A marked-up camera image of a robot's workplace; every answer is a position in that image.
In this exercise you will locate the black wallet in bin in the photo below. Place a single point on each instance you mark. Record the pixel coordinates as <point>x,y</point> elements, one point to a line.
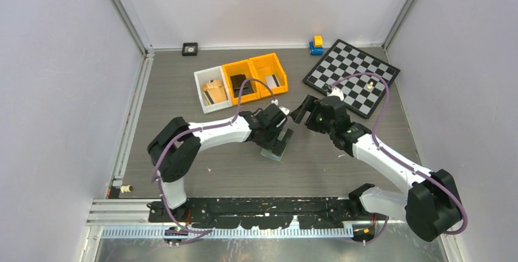
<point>237,81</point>

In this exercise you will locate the black white chessboard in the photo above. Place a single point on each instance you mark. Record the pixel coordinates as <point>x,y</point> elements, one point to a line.
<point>343,59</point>

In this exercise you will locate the middle orange storage bin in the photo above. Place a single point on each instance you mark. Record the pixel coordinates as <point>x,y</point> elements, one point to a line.
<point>235,74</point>

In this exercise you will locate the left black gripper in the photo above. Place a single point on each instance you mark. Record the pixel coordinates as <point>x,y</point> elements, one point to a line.
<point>276,145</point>

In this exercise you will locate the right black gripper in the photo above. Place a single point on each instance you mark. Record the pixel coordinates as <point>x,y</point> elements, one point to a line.
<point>310,103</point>

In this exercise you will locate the brown cards in white bin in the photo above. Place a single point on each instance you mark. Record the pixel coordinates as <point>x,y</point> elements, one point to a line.
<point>214,92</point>

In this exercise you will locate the cream chess piece on rail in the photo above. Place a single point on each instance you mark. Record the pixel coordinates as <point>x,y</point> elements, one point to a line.
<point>126,189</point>

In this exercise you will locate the small black square box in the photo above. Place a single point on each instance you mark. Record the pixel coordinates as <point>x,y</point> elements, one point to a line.
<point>190,49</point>

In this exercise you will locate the white storage bin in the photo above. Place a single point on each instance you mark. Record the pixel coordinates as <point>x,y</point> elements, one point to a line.
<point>203,76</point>

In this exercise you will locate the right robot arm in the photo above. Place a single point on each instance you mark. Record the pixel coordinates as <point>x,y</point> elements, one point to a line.
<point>427,201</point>

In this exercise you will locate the right orange storage bin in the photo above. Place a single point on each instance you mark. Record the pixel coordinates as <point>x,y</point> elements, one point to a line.
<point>269,64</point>

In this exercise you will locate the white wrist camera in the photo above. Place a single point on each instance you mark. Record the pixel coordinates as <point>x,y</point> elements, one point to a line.
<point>285,110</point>
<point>334,91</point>

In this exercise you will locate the white card with stripe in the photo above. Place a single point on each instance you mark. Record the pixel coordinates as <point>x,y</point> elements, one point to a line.
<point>272,81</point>

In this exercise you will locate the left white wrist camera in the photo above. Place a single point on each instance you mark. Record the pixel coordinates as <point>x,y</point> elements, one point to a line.
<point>285,110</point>

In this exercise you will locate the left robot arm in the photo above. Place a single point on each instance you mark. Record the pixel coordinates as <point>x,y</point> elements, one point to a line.
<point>174,149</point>

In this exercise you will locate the orange storage bin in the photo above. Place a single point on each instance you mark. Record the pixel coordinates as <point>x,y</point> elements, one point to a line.
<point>235,74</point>
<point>269,64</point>

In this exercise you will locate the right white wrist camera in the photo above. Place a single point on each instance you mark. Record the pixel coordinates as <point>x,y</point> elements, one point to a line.
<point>334,91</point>

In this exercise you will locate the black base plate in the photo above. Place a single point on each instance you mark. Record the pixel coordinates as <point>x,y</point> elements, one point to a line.
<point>265,213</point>

